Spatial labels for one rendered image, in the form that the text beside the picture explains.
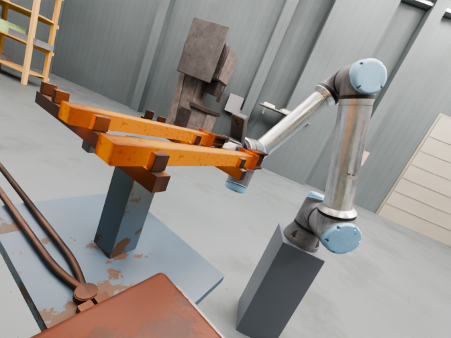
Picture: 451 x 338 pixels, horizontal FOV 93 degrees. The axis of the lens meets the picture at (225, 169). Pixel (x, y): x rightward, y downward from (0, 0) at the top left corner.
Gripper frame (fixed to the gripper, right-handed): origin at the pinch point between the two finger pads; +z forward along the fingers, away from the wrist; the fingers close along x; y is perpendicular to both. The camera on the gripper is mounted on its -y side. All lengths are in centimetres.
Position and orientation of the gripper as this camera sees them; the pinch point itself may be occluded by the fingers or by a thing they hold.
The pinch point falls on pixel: (209, 137)
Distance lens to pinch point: 56.3
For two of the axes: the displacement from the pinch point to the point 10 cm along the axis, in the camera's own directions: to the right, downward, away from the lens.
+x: -7.9, -4.4, 4.2
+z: -4.8, 0.3, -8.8
